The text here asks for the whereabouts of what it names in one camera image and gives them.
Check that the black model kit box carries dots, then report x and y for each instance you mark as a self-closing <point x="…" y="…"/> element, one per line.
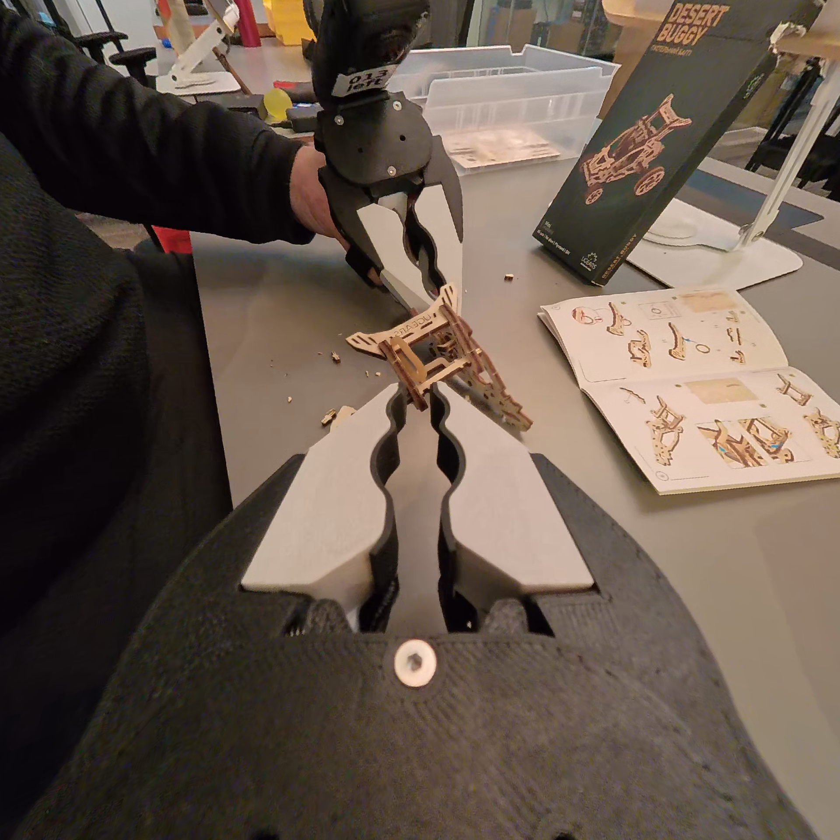
<point x="656" y="131"/>

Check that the yellow ball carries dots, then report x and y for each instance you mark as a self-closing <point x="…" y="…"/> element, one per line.
<point x="277" y="105"/>

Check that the black office chair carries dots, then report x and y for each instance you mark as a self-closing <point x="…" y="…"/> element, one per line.
<point x="124" y="59"/>

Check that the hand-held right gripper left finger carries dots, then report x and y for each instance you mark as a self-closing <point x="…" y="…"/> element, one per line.
<point x="315" y="525"/>

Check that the black power unit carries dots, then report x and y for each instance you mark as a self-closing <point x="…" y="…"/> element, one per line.
<point x="303" y="121"/>

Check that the red tool case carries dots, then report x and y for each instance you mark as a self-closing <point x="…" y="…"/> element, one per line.
<point x="292" y="85"/>

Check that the yellow plastic bin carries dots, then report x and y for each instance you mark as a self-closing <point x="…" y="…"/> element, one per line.
<point x="285" y="19"/>

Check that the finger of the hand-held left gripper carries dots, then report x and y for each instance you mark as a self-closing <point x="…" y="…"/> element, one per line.
<point x="387" y="229"/>
<point x="449" y="249"/>

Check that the wooden frame part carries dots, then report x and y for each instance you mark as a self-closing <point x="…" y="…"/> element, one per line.
<point x="426" y="367"/>

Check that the clear plastic bin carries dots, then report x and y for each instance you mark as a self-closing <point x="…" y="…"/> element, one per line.
<point x="525" y="98"/>

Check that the person's left forearm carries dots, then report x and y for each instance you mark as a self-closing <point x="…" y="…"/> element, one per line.
<point x="164" y="151"/>

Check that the person's left hand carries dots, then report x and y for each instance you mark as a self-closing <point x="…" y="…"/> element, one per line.
<point x="312" y="190"/>

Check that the wooden wishbone part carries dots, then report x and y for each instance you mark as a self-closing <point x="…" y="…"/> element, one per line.
<point x="394" y="334"/>

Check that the white document stand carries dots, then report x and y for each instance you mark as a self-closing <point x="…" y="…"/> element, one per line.
<point x="197" y="65"/>
<point x="722" y="256"/>

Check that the open instruction booklet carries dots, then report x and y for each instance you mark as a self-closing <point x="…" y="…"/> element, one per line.
<point x="689" y="394"/>

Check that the perforated plywood sheet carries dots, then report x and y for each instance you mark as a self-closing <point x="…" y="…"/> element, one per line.
<point x="499" y="148"/>

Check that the wooden chassis assembly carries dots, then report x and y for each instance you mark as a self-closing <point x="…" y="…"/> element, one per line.
<point x="499" y="387"/>

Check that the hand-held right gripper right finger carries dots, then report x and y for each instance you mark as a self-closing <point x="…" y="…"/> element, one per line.
<point x="518" y="525"/>

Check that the orange red sheet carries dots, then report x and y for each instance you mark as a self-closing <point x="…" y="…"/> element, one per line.
<point x="172" y="239"/>

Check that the red cylinder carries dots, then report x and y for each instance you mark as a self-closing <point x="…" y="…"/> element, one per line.
<point x="246" y="23"/>

